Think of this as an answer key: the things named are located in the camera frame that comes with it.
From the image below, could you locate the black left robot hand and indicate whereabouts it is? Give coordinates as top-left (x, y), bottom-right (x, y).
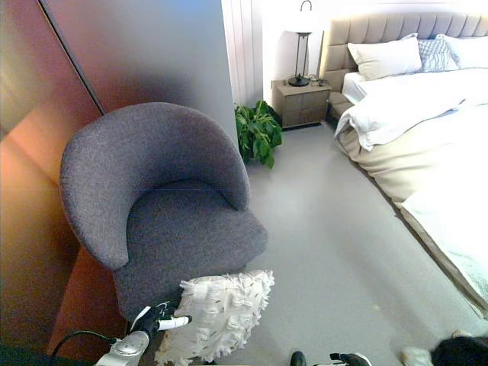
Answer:
top-left (128, 301), bottom-right (193, 339)

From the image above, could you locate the black table lamp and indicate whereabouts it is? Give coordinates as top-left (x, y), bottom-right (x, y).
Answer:
top-left (285, 30), bottom-right (314, 88)

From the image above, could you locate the white textured bed throw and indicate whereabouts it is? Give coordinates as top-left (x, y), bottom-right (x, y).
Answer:
top-left (400, 190), bottom-right (488, 306)

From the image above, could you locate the gray fabric tub armchair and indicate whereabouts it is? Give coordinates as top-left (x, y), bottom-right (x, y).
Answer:
top-left (59, 101), bottom-right (269, 323)

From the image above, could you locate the white duvet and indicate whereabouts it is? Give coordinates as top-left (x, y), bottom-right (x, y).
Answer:
top-left (334, 68), bottom-right (488, 153)

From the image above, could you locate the bed with white bedding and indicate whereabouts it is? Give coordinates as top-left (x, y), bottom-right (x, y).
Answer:
top-left (327, 91), bottom-right (488, 319)

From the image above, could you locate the beige bedspread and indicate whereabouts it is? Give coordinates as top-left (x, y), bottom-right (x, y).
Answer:
top-left (337, 110), bottom-right (488, 209)

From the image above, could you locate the green leafy potted plant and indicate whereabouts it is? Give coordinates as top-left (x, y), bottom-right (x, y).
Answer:
top-left (234, 99), bottom-right (284, 170)

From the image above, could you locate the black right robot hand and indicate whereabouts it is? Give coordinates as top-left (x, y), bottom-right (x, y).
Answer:
top-left (329, 352), bottom-right (373, 366)

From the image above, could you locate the wooden nightstand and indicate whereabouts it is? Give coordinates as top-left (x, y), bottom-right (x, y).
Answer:
top-left (271, 79), bottom-right (332, 129)

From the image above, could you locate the white mattress sheet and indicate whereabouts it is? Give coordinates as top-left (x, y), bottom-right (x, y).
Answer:
top-left (341, 72), bottom-right (368, 104)

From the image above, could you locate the patterned gray white pillow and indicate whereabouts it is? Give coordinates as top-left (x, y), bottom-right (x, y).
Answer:
top-left (417, 37), bottom-right (461, 73)

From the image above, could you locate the white fringed throw pillow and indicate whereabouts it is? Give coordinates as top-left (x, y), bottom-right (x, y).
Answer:
top-left (154, 269), bottom-right (275, 364)

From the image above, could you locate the beige tufted headboard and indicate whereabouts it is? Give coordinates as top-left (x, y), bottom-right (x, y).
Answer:
top-left (319, 11), bottom-right (488, 95)

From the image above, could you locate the large white bed pillow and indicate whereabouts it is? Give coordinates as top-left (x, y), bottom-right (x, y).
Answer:
top-left (346, 33), bottom-right (423, 81)

